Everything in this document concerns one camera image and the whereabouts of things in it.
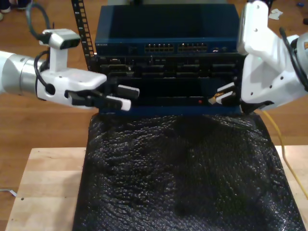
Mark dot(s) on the small dark object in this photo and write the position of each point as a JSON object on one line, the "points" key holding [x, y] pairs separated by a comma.
{"points": [[305, 21]]}

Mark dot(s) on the grey flat ribbon strip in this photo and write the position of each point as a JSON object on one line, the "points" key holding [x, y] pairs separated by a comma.
{"points": [[9, 191]]}

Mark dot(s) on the blue network switch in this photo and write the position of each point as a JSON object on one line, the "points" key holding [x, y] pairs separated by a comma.
{"points": [[168, 24]]}

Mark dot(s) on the black rack server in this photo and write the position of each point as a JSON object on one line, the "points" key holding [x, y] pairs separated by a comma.
{"points": [[168, 69]]}

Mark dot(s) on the person's white shoe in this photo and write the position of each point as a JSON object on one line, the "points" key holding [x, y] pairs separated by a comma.
{"points": [[1, 16], [4, 10]]}

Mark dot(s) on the person's dark shoe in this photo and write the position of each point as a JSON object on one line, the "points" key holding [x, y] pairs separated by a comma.
{"points": [[22, 4]]}

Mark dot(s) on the black rack shelf unit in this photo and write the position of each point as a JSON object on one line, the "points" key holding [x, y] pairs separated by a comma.
{"points": [[168, 99]]}

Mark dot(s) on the blue base panel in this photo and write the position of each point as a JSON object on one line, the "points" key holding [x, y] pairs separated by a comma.
{"points": [[168, 111]]}

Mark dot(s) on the small blue object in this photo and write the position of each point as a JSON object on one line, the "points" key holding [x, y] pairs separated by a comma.
{"points": [[299, 4]]}

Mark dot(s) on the black bubble mat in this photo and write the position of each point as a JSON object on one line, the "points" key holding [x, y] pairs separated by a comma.
{"points": [[192, 180]]}

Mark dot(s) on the black perforated rack post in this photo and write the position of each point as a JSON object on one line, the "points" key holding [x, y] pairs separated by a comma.
{"points": [[80, 29], [270, 3]]}

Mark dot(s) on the crumpled white paper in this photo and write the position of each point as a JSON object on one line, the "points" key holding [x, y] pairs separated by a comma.
{"points": [[275, 14]]}

